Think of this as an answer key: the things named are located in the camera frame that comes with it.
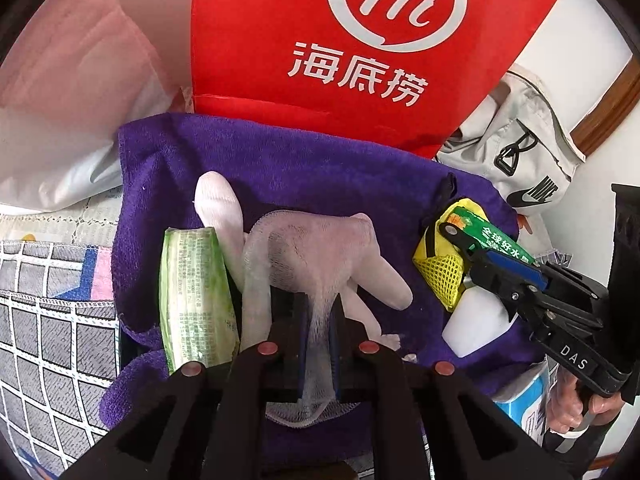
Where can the pale mesh cloth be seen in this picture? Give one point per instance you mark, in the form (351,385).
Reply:
(320,325)

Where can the purple towel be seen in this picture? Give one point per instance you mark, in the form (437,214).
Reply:
(325,185)

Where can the green tissue pack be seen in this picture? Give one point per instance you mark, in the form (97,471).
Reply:
(195,300)

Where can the yellow mesh pouch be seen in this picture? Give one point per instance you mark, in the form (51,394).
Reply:
(440,272)

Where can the red paper bag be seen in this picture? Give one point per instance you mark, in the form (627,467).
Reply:
(240,35)

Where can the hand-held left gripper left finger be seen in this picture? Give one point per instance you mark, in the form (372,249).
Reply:
(302,345)

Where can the green snack packet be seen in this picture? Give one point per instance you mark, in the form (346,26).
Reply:
(495,240)

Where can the grey checkered blanket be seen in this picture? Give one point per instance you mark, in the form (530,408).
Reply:
(50,335)

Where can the grey waist bag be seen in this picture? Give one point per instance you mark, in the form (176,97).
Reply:
(530,110)

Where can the white plastic shopping bag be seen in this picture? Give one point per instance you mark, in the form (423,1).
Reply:
(75,110)

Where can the person's right hand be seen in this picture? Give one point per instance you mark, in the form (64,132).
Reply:
(565,405)

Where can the fruit print bed sheet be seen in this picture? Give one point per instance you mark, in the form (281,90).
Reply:
(50,220)

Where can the white sponge block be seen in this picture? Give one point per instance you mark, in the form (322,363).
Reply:
(475,325)

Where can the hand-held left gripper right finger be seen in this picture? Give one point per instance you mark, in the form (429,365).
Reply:
(336,350)

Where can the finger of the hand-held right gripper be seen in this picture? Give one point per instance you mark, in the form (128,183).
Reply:
(510,265)
(492,285)

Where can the blue tissue box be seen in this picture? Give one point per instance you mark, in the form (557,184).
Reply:
(520,402)

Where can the brown wooden door frame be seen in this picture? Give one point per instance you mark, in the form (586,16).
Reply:
(612,110)

